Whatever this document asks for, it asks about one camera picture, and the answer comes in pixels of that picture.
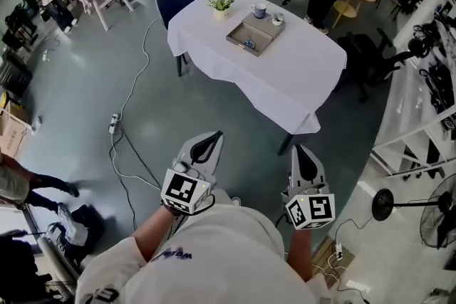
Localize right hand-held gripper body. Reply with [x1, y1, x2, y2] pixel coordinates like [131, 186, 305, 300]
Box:
[281, 144, 336, 231]

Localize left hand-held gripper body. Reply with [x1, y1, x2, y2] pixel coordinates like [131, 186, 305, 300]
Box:
[160, 133, 225, 217]

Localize grey box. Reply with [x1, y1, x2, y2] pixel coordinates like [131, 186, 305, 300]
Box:
[225, 10, 286, 58]

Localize person's left forearm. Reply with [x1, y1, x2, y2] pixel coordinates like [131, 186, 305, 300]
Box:
[133, 205, 181, 263]

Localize person's right forearm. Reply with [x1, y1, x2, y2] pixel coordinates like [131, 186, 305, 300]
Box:
[286, 226, 315, 283]

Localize cardboard box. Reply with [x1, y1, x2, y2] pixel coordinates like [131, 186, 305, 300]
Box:
[0, 100, 30, 158]

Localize black standing fan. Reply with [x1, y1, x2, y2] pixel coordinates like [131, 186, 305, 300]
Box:
[371, 172, 456, 224]

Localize person's white shirt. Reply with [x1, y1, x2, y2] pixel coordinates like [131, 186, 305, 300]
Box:
[75, 187, 331, 304]

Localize table with white tablecloth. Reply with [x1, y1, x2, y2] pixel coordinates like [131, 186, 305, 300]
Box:
[166, 0, 348, 157]

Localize black bag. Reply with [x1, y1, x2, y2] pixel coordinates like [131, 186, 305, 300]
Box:
[70, 204, 107, 247]

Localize white shelf rack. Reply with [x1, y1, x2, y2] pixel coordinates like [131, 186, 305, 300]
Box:
[369, 0, 456, 187]

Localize black office chair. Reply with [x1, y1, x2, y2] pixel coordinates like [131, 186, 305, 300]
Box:
[336, 27, 414, 105]

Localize black floor fan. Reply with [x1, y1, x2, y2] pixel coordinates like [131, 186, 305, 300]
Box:
[420, 201, 456, 251]

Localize green plant in white pot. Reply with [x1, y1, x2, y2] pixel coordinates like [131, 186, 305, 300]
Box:
[206, 0, 237, 22]

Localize blue and white mug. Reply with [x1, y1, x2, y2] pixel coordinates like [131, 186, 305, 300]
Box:
[249, 2, 269, 19]

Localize dark blue chair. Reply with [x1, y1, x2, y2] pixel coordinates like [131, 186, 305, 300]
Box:
[155, 0, 202, 78]

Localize white cable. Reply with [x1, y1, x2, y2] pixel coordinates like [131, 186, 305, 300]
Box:
[117, 16, 162, 118]

